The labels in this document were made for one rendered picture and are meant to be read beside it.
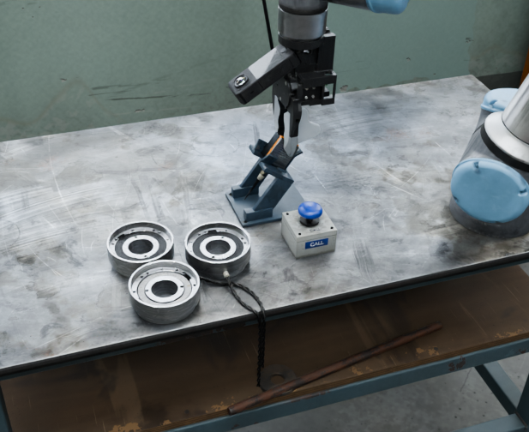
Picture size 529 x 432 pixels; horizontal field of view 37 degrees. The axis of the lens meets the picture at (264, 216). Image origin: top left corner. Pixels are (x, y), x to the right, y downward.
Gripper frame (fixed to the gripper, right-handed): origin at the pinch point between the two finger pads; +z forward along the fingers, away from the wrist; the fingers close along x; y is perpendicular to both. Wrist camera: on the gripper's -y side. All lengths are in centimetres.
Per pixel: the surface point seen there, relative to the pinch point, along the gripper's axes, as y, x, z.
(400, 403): 41, 9, 92
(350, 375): 6.6, -21.2, 37.1
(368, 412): 31, 8, 92
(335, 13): 79, 148, 45
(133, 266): -29.0, -12.9, 8.7
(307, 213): -0.6, -13.3, 4.9
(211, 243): -15.7, -10.1, 9.6
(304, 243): -1.7, -15.4, 9.2
